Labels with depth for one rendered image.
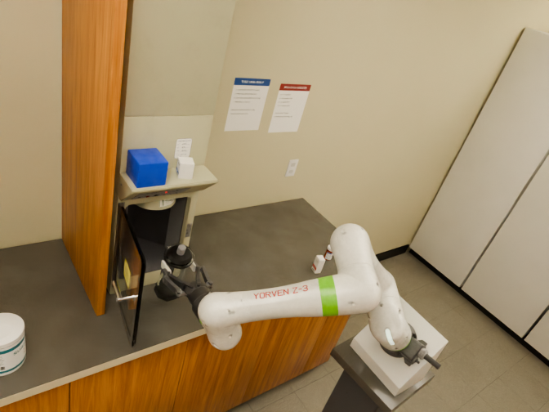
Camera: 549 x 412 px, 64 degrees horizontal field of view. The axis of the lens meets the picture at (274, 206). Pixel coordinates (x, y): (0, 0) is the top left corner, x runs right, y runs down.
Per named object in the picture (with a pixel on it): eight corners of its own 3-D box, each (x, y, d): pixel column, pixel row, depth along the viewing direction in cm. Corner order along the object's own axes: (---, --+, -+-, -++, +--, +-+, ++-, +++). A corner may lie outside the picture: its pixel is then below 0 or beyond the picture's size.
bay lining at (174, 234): (99, 241, 188) (103, 170, 170) (156, 230, 203) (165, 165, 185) (118, 279, 173) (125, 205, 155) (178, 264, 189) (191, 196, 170)
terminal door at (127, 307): (115, 287, 172) (122, 203, 151) (133, 349, 151) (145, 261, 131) (113, 288, 172) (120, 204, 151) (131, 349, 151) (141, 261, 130)
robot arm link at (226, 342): (221, 363, 137) (251, 342, 141) (213, 344, 128) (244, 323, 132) (201, 331, 146) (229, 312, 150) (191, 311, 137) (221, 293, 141)
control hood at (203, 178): (117, 197, 151) (118, 172, 145) (200, 186, 170) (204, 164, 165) (129, 216, 144) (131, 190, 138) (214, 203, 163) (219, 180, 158)
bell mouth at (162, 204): (122, 188, 173) (123, 176, 170) (164, 183, 183) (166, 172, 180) (140, 213, 162) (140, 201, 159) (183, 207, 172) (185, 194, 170)
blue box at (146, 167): (125, 172, 146) (127, 149, 141) (153, 170, 152) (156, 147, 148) (136, 189, 140) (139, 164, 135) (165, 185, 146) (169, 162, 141)
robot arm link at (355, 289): (373, 276, 137) (377, 259, 127) (383, 315, 130) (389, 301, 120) (316, 284, 138) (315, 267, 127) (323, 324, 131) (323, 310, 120)
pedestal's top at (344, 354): (431, 380, 186) (435, 374, 184) (387, 416, 165) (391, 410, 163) (375, 327, 204) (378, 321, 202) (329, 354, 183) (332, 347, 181)
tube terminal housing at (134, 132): (90, 255, 190) (97, 85, 150) (160, 241, 210) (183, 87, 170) (109, 294, 175) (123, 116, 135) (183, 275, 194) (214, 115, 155)
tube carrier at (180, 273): (149, 280, 170) (159, 246, 157) (175, 275, 177) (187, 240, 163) (159, 303, 165) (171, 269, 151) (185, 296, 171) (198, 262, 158)
